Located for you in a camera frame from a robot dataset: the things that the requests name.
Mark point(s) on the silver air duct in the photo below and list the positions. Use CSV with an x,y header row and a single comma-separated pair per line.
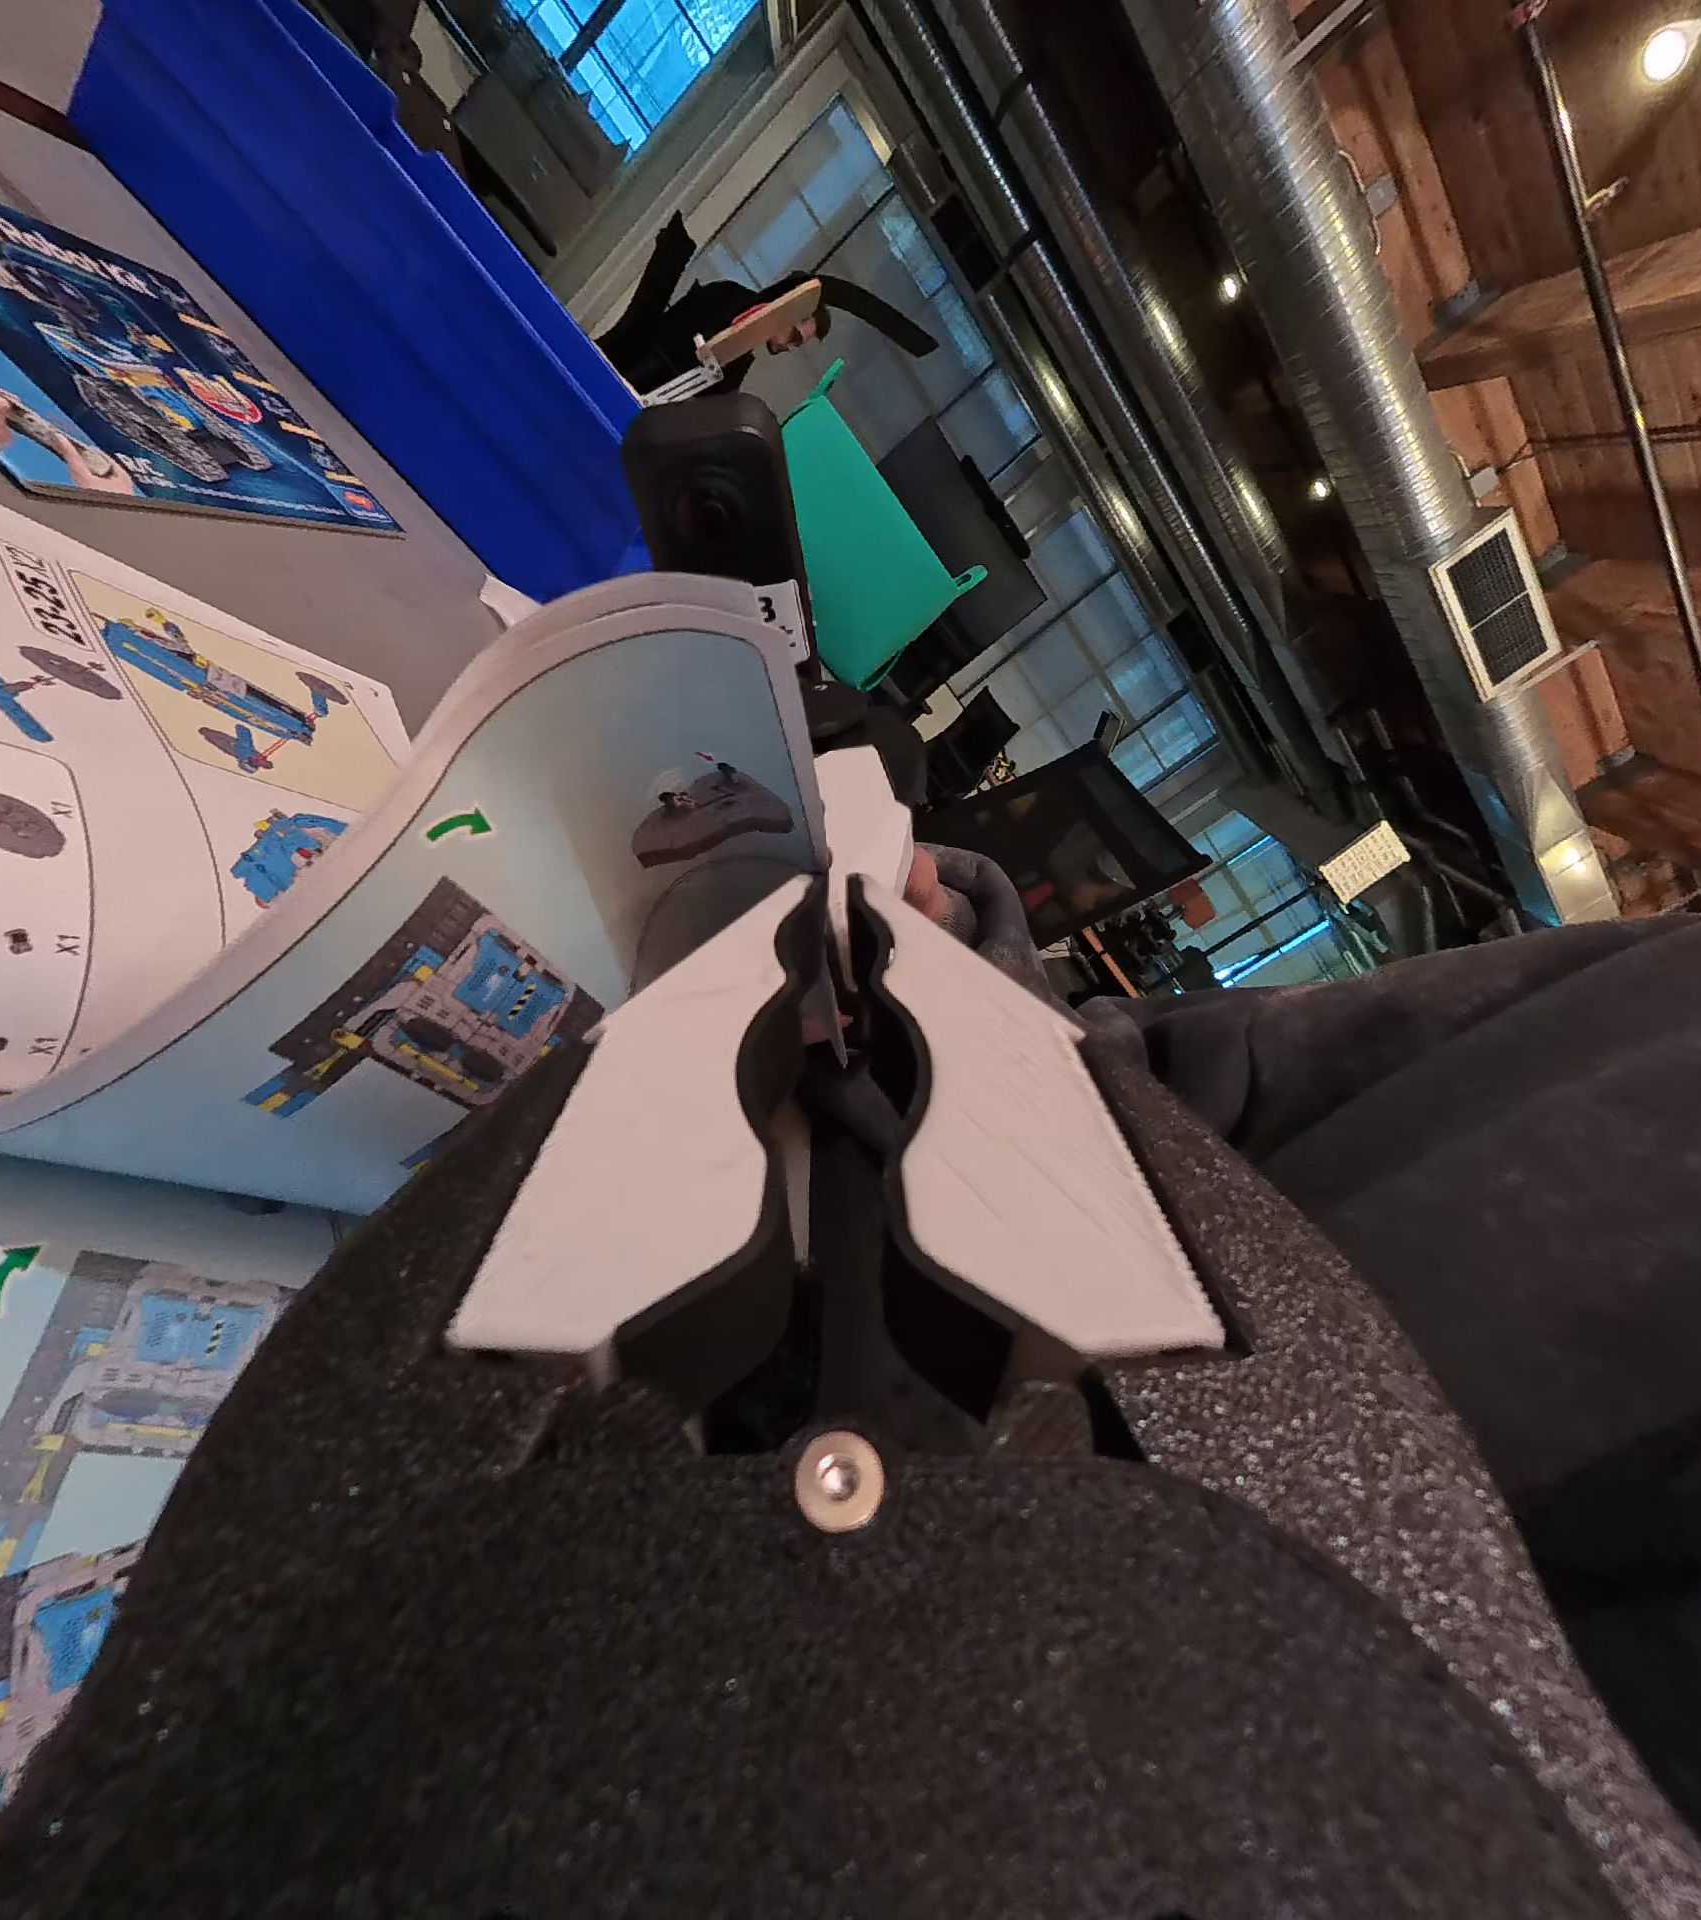
x,y
1328,270

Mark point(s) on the black monitor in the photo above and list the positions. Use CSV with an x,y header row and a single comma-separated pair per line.
x,y
1074,840

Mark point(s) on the ceiling lamp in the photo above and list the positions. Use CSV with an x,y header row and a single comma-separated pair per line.
x,y
1667,52

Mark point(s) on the paned window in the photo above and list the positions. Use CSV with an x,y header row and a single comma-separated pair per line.
x,y
640,61

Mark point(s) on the white instruction booklet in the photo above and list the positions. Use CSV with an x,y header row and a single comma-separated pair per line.
x,y
340,974

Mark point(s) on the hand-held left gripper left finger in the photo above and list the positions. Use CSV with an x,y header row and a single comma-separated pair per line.
x,y
625,1171

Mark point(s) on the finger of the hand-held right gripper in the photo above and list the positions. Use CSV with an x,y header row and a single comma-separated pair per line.
x,y
873,818

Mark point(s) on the person's right forearm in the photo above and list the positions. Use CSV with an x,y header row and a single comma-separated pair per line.
x,y
1465,1201

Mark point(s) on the white vent grille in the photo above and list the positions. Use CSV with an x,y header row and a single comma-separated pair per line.
x,y
1496,600

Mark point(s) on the blue plastic bin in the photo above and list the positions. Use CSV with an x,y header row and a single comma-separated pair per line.
x,y
340,270

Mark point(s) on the teal plastic bin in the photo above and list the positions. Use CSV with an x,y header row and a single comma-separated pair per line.
x,y
865,541

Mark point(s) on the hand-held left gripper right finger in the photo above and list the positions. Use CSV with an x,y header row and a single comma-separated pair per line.
x,y
1031,1171

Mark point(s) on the blue cover booklet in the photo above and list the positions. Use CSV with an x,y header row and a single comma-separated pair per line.
x,y
115,344

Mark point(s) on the person's right hand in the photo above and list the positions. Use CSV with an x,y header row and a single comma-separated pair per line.
x,y
936,893

